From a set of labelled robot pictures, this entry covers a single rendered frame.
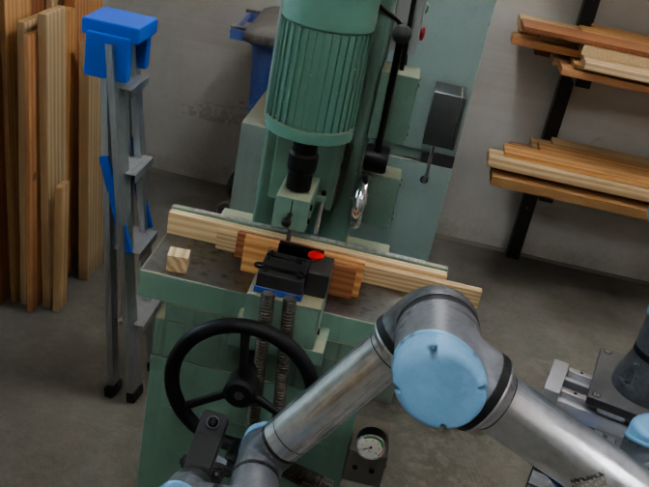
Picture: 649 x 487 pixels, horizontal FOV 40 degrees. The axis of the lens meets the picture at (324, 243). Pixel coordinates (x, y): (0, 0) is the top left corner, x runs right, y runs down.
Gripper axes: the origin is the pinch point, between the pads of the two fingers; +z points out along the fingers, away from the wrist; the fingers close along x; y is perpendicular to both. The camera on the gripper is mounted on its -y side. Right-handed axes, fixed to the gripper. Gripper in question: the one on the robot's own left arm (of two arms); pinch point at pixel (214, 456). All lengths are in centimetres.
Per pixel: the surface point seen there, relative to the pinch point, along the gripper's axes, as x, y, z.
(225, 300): -6.4, -27.7, 11.2
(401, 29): 16, -81, -10
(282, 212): 0.4, -47.2, 13.3
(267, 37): -37, -124, 168
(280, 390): 8.6, -13.6, 5.4
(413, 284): 29, -39, 22
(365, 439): 26.5, -7.1, 15.9
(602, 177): 104, -106, 200
